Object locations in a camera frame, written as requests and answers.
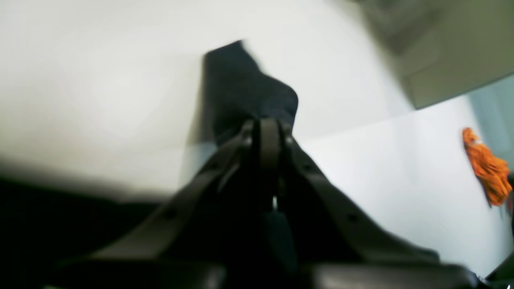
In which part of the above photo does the black t-shirt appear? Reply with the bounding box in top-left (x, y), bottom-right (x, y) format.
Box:
top-left (200, 41), bottom-right (299, 147)

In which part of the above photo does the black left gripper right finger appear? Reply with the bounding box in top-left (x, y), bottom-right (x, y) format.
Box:
top-left (268, 120), bottom-right (480, 289)

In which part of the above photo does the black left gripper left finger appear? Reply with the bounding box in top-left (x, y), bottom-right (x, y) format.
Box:
top-left (49, 120), bottom-right (269, 289)

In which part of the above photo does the orange cloth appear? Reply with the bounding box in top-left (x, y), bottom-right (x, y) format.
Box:
top-left (461, 127), bottom-right (512, 207)

